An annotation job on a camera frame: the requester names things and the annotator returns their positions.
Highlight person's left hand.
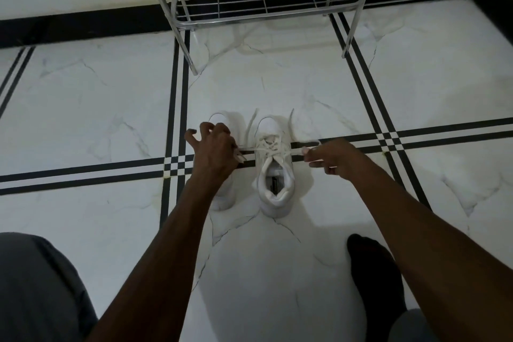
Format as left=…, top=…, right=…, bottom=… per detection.
left=184, top=122, right=242, bottom=183

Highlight person's right hand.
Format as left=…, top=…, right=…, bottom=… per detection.
left=302, top=139, right=363, bottom=176

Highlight white shoelace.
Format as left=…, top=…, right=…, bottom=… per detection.
left=234, top=108, right=323, bottom=165

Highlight person's left forearm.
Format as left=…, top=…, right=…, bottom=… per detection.
left=85, top=171, right=233, bottom=342

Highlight person's right forearm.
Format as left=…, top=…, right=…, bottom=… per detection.
left=348, top=155, right=513, bottom=342

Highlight white sneaker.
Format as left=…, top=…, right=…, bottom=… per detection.
left=207, top=111, right=247, bottom=212
left=254, top=115, right=297, bottom=219

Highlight black sock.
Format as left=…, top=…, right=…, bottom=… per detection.
left=346, top=233, right=408, bottom=342

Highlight grey trousers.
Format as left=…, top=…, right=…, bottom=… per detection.
left=0, top=232, right=438, bottom=342

